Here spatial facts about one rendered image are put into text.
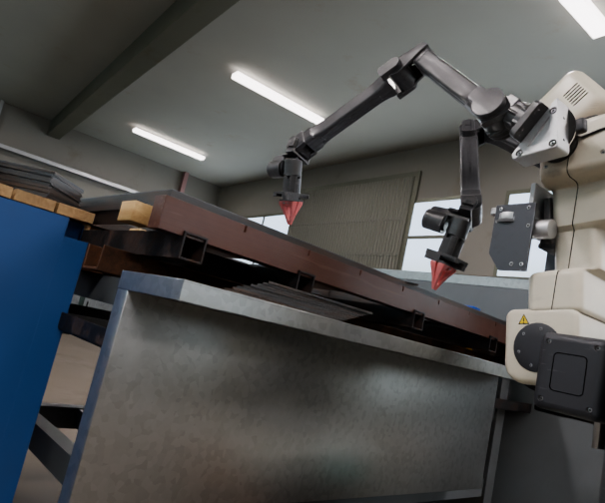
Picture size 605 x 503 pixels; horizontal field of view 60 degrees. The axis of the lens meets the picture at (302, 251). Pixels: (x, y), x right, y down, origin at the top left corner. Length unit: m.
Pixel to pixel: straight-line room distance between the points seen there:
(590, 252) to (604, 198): 0.12
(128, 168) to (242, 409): 9.25
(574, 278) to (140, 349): 0.87
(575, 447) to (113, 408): 1.64
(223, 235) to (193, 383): 0.28
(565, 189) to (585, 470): 1.11
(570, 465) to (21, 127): 9.10
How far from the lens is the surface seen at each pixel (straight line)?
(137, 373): 0.90
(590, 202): 1.29
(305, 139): 1.66
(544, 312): 1.23
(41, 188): 1.17
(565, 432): 2.15
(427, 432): 1.53
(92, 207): 1.33
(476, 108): 1.30
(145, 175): 10.24
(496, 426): 2.10
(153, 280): 0.80
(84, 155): 9.97
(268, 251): 1.07
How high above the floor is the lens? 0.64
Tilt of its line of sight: 9 degrees up
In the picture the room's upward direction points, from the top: 13 degrees clockwise
